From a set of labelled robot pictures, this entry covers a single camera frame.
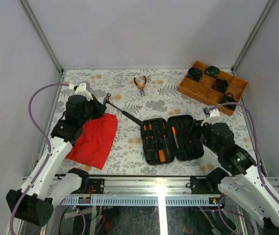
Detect small hammer black grip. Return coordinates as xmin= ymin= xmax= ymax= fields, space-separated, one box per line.
xmin=103 ymin=93 xmax=143 ymax=126

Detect black plastic tool case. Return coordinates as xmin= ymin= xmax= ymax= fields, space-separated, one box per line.
xmin=140 ymin=115 xmax=204 ymax=165

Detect small orange precision screwdriver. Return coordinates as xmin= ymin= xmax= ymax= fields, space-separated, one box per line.
xmin=171 ymin=126 xmax=179 ymax=149

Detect thin black precision screwdriver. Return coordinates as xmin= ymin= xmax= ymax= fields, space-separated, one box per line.
xmin=143 ymin=125 xmax=149 ymax=148

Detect small black orange screwdriver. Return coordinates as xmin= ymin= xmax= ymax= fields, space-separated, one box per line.
xmin=149 ymin=123 xmax=154 ymax=147

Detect black orange screwdriver large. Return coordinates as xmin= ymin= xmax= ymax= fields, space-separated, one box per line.
xmin=161 ymin=121 xmax=169 ymax=155

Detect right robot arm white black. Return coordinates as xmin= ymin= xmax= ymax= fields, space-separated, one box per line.
xmin=190 ymin=121 xmax=279 ymax=235

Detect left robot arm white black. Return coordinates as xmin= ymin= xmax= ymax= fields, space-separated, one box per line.
xmin=6 ymin=94 xmax=106 ymax=227

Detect red cloth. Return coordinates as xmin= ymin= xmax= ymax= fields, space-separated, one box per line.
xmin=66 ymin=113 xmax=118 ymax=170

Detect orange wooden divided tray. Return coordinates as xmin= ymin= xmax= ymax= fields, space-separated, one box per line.
xmin=177 ymin=61 xmax=248 ymax=106

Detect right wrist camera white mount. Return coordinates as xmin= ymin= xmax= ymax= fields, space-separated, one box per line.
xmin=201 ymin=108 xmax=220 ymax=126

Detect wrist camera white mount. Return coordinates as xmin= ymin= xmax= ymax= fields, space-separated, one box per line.
xmin=201 ymin=108 xmax=220 ymax=126
xmin=68 ymin=83 xmax=93 ymax=101

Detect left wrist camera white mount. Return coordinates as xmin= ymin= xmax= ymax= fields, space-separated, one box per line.
xmin=68 ymin=83 xmax=93 ymax=101

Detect rolled green strap right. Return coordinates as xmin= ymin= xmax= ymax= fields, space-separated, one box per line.
xmin=219 ymin=93 xmax=238 ymax=110

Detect rolled green strap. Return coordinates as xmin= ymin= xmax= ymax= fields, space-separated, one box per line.
xmin=204 ymin=65 xmax=221 ymax=78
xmin=219 ymin=93 xmax=238 ymax=110

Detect orange handled pliers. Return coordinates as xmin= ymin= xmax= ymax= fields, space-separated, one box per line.
xmin=133 ymin=76 xmax=147 ymax=96

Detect rolled dark strap middle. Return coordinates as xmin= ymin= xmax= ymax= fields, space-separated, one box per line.
xmin=212 ymin=78 xmax=229 ymax=93

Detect rolled green strap top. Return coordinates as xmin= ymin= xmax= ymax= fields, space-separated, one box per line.
xmin=204 ymin=65 xmax=221 ymax=78

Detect rolled dark strap top-left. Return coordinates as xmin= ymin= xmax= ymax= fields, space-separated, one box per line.
xmin=187 ymin=67 xmax=203 ymax=81

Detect aluminium frame rail front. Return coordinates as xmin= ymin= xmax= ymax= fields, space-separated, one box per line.
xmin=51 ymin=173 xmax=222 ymax=207

